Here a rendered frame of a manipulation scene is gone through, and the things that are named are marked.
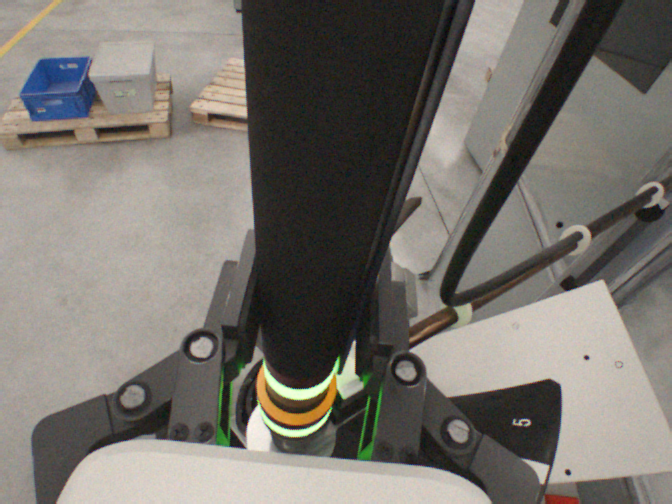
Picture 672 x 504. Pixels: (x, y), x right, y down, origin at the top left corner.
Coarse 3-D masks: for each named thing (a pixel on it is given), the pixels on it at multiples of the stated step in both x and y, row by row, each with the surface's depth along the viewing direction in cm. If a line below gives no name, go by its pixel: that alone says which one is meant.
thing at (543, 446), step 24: (528, 384) 38; (552, 384) 36; (480, 408) 38; (504, 408) 36; (528, 408) 34; (552, 408) 33; (336, 432) 42; (360, 432) 41; (480, 432) 34; (504, 432) 33; (528, 432) 32; (552, 432) 30; (336, 456) 38; (528, 456) 29; (552, 456) 29
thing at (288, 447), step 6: (270, 432) 25; (276, 438) 24; (312, 438) 26; (276, 444) 27; (282, 444) 24; (288, 444) 24; (294, 444) 24; (300, 444) 24; (306, 444) 25; (282, 450) 27; (288, 450) 26; (294, 450) 26; (300, 450) 27
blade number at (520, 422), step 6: (510, 420) 34; (516, 420) 34; (522, 420) 33; (528, 420) 33; (534, 420) 33; (510, 426) 33; (516, 426) 33; (522, 426) 33; (528, 426) 32; (534, 426) 32
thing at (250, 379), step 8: (256, 368) 54; (248, 376) 54; (256, 376) 54; (248, 384) 54; (256, 384) 52; (240, 392) 54; (248, 392) 53; (256, 392) 52; (240, 400) 53; (248, 400) 52; (256, 400) 52; (240, 408) 52; (248, 408) 51; (240, 416) 51; (248, 416) 51; (240, 424) 50; (240, 432) 49
